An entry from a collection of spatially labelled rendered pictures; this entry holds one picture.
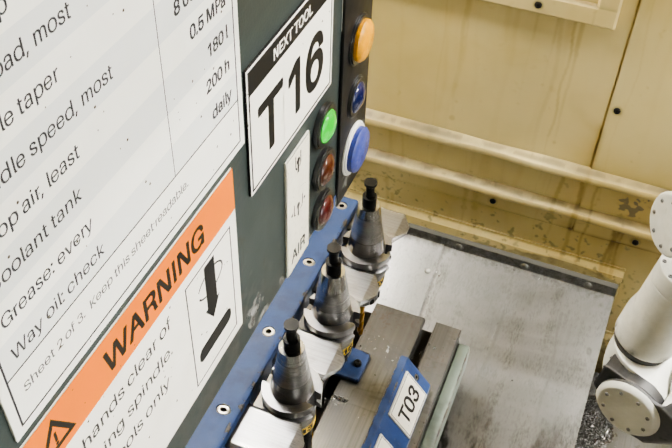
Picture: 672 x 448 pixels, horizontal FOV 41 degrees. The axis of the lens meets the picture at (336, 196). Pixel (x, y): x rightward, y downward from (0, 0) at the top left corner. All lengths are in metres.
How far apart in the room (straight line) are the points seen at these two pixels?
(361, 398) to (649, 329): 0.47
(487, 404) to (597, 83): 0.55
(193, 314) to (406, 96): 1.07
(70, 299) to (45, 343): 0.02
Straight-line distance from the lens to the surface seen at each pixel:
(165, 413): 0.41
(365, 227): 1.03
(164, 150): 0.32
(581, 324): 1.57
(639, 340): 1.05
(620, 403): 1.09
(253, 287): 0.46
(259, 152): 0.41
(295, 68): 0.42
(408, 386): 1.29
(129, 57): 0.29
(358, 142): 0.54
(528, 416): 1.53
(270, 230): 0.46
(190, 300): 0.39
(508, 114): 1.40
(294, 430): 0.92
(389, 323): 1.41
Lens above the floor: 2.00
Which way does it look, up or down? 43 degrees down
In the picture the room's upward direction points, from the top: 2 degrees clockwise
